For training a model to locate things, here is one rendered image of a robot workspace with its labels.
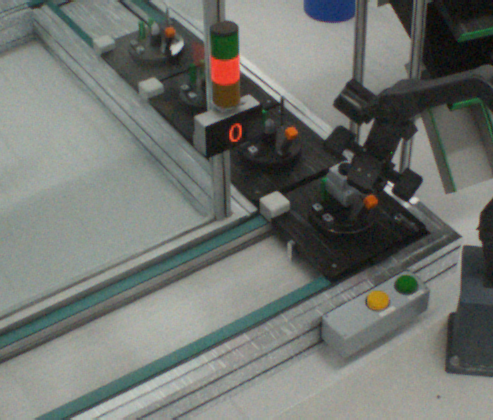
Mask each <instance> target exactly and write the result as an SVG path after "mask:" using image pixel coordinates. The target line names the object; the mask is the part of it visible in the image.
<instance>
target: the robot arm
mask: <svg viewBox="0 0 493 420"><path fill-rule="evenodd" d="M473 97H478V98H480V99H481V100H482V101H484V103H485V104H486V105H487V106H488V108H489V110H490V111H491V113H492V114H493V66H491V65H483V66H480V67H478V68H476V69H473V70H470V71H469V70H467V71H464V72H461V73H458V74H451V75H448V76H445V77H442V78H435V79H432V80H429V81H421V80H419V79H411V78H405V79H401V80H399V81H397V82H396V83H395V85H392V86H391V87H389V88H385V89H384V90H383V91H382V92H381V93H380V94H379V95H378V94H377V95H375V94H374V93H373V92H370V91H369V90H368V89H366V88H365V87H364V86H362V85H361V84H360V83H359V82H358V81H357V80H355V79H354V78H352V79H350V80H349V82H348V83H346V85H345V87H344V88H343V89H342V90H341V92H340V93H339V95H338V96H337V97H336V98H335V100H334V103H333V107H334V108H336V109H337V110H339V111H340V113H342V114H343V115H344V116H346V117H347V118H349V119H350V120H351V121H353V122H354V123H355V124H357V125H358V126H360V127H361V126H362V125H363V123H365V124H366V125H367V124H369V123H370V122H371V121H372V120H373V118H375V119H374V122H373V124H372V126H371V129H370V131H369V132H368V135H367V139H366V142H365V143H364V145H363V146H361V145H359V144H358V143H356V142H354V140H355V137H356V134H355V133H353V132H352V131H350V130H349V129H347V128H345V126H343V125H339V126H337V127H336V128H335V129H334V130H333V131H332V133H331V134H330V135H329V136H328V137H327V138H326V140H325V141H324V145H323V148H324V150H325V151H327V152H328V153H330V154H331V155H333V156H335V157H336V158H339V157H341V155H342V153H343V152H344V151H347V152H350V153H351V154H352V155H353V157H352V162H351V163H350V164H349V165H348V168H349V170H350V171H349V172H348V175H347V184H348V185H349V186H350V187H353V188H354V189H357V190H358V191H359V192H361V193H363V194H369V193H371V194H372V195H374V194H375V193H377V194H381V192H383V190H384V189H385V187H386V186H387V184H388V181H389V182H390V183H392V184H393V187H392V194H394V195H395V196H397V197H399V198H400V199H402V200H403V201H405V202H408V201H409V200H410V199H411V198H412V196H414V195H415V193H416V192H417V191H418V188H419V187H420V185H421V184H422V182H423V178H422V176H421V175H419V174H417V172H415V171H414V170H410V169H409V168H405V169H404V172H402V174H401V173H399V172H397V171H396V170H394V169H393V168H394V167H395V166H396V165H395V164H394V163H392V162H391V161H392V159H393V157H394V154H395V152H396V150H397V148H398V146H399V144H400V141H401V138H402V139H404V140H405V141H409V140H410V139H411V137H412V136H413V135H414V134H415V133H416V132H417V131H418V129H417V127H416V126H415V125H414V124H413V121H412V120H408V119H410V118H412V117H414V116H415V115H417V114H418V113H419V112H422V111H424V110H426V109H427V108H432V107H435V106H438V105H440V106H442V105H445V104H449V103H452V102H456V101H459V100H460V101H463V100H466V99H470V98H473ZM352 141H353V142H352ZM351 142H352V143H351ZM475 230H476V231H479V235H478V236H479V240H480V241H481V243H482V248H483V252H484V257H485V261H484V268H483V286H484V287H485V288H491V289H493V198H492V199H491V200H490V201H488V204H487V205H486V206H485V207H484V208H483V209H482V210H481V213H480V219H479V225H478V227H477V228H476V229H475Z"/></svg>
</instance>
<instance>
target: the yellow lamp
mask: <svg viewBox="0 0 493 420"><path fill-rule="evenodd" d="M211 87H212V102H213V104H214V105H216V106H220V107H232V106H235V105H237V104H239V103H240V101H241V83H240V79H239V80H238V81H237V82H236V83H231V84H217V83H215V82H213V81H212V79H211Z"/></svg>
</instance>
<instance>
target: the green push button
mask: <svg viewBox="0 0 493 420"><path fill-rule="evenodd" d="M396 286H397V290H398V291H400V292H402V293H405V294H408V293H410V292H413V291H415V290H416V288H417V281H416V279H415V278H414V277H412V276H411V275H407V274H404V275H401V276H400V277H398V279H397V282H396Z"/></svg>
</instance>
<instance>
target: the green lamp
mask: <svg viewBox="0 0 493 420"><path fill-rule="evenodd" d="M210 46H211V55H212V57H213V58H214V59H216V60H219V61H230V60H233V59H235V58H237V57H238V56H239V54H240V40H239V31H238V32H237V33H236V34H234V35H232V36H229V37H218V36H216V35H214V34H213V33H211V31H210Z"/></svg>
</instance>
